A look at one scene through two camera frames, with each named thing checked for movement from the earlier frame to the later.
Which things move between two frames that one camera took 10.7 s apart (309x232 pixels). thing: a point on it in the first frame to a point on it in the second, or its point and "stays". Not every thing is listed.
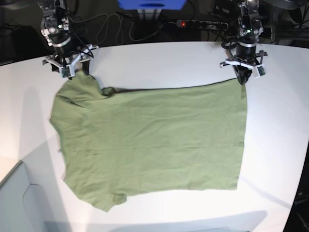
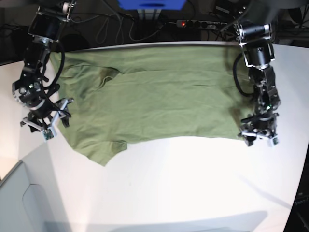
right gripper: x=245 y=56 to x=262 y=124
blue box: x=151 y=5 stays
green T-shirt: x=117 y=142 to x=111 y=96
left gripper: x=68 y=63 to x=45 y=116
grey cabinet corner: x=22 y=206 stays
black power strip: x=195 y=23 stays
